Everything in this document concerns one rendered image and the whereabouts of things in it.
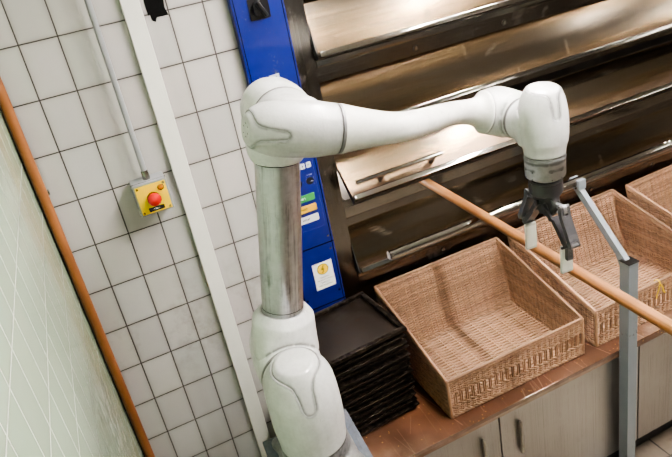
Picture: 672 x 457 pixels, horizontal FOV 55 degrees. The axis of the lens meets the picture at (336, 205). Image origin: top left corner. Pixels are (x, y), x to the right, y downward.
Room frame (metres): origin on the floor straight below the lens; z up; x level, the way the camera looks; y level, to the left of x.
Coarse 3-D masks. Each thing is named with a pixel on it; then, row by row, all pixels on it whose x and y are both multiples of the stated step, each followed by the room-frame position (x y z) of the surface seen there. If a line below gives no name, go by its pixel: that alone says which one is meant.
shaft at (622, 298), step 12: (444, 192) 1.95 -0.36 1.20; (456, 204) 1.88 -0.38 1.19; (468, 204) 1.83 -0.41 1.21; (480, 216) 1.75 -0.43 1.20; (492, 216) 1.72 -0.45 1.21; (504, 228) 1.64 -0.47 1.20; (516, 240) 1.58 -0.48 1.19; (540, 252) 1.49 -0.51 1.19; (552, 252) 1.46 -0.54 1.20; (576, 264) 1.39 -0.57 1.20; (576, 276) 1.36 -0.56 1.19; (588, 276) 1.33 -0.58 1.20; (600, 288) 1.28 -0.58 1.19; (612, 288) 1.26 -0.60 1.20; (624, 300) 1.21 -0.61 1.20; (636, 300) 1.20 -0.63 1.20; (636, 312) 1.17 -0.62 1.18; (648, 312) 1.15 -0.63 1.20; (660, 324) 1.11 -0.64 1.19
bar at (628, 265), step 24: (600, 168) 1.96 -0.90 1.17; (576, 192) 1.92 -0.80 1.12; (600, 216) 1.83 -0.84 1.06; (432, 240) 1.72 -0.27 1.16; (624, 264) 1.71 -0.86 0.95; (624, 288) 1.71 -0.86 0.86; (624, 312) 1.71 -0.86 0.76; (624, 336) 1.71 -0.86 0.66; (624, 360) 1.71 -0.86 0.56; (624, 384) 1.71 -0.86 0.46; (624, 408) 1.71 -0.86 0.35; (624, 432) 1.71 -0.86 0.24; (624, 456) 1.71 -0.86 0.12
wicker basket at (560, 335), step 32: (448, 256) 2.13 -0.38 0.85; (480, 256) 2.16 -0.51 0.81; (512, 256) 2.10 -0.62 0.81; (384, 288) 2.03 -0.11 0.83; (416, 288) 2.05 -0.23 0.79; (448, 288) 2.09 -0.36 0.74; (480, 288) 2.12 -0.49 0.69; (512, 288) 2.13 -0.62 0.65; (544, 288) 1.94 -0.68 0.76; (416, 320) 2.02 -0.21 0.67; (448, 320) 2.05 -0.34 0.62; (480, 320) 2.05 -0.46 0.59; (544, 320) 1.94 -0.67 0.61; (576, 320) 1.75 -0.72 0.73; (416, 352) 1.76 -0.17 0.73; (480, 352) 1.86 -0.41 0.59; (512, 352) 1.66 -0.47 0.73; (544, 352) 1.71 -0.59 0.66; (576, 352) 1.75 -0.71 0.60; (448, 384) 1.58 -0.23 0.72; (480, 384) 1.63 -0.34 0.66; (512, 384) 1.66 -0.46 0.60
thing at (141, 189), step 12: (132, 180) 1.81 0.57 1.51; (144, 180) 1.79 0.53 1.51; (156, 180) 1.78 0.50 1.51; (132, 192) 1.81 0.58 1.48; (144, 192) 1.76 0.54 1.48; (156, 192) 1.77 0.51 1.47; (168, 192) 1.79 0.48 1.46; (144, 204) 1.76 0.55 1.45; (168, 204) 1.78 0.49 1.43; (144, 216) 1.76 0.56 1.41
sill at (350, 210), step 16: (656, 96) 2.51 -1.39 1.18; (624, 112) 2.46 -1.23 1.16; (576, 128) 2.37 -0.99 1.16; (480, 160) 2.22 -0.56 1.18; (496, 160) 2.25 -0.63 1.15; (448, 176) 2.18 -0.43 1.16; (400, 192) 2.11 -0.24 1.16; (416, 192) 2.13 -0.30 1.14; (352, 208) 2.05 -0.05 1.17; (368, 208) 2.07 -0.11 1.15
